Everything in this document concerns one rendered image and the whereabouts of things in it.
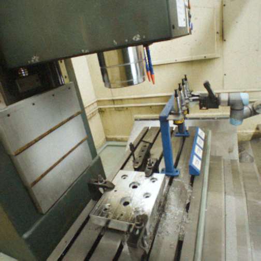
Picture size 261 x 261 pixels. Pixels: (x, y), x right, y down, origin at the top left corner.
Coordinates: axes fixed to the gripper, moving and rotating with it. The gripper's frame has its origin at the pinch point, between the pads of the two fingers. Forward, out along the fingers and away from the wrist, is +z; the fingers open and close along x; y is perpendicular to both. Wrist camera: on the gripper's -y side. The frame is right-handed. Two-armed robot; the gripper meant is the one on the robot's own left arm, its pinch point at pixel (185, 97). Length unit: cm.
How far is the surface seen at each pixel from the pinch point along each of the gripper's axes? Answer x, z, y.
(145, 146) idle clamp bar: -23.9, 21.2, 23.4
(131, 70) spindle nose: -62, 8, -28
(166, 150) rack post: -40.0, 4.1, 15.1
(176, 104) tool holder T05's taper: -34.7, -1.0, -7.1
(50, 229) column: -79, 56, 42
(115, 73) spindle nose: -64, 12, -28
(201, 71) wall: 44.2, -7.1, -7.1
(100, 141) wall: 33, 92, 55
